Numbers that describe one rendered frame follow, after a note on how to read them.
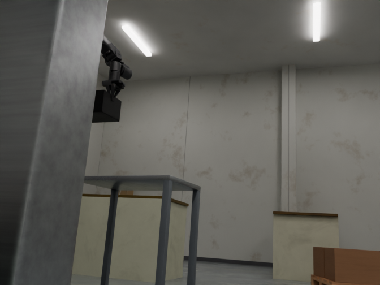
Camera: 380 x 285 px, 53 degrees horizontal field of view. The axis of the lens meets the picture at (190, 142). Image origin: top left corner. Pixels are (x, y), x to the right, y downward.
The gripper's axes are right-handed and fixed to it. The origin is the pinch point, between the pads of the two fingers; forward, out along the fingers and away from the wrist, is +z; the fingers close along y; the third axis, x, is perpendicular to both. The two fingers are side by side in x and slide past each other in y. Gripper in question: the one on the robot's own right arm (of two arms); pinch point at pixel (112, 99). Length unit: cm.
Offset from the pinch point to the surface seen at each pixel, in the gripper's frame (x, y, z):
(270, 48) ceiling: -590, -4, -323
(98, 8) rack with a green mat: 147, -90, 55
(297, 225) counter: -405, -65, 45
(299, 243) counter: -405, -68, 69
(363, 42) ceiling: -601, -186, -321
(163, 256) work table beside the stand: -42, -16, 76
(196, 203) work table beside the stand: -83, -20, 44
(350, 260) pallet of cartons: -251, -123, 80
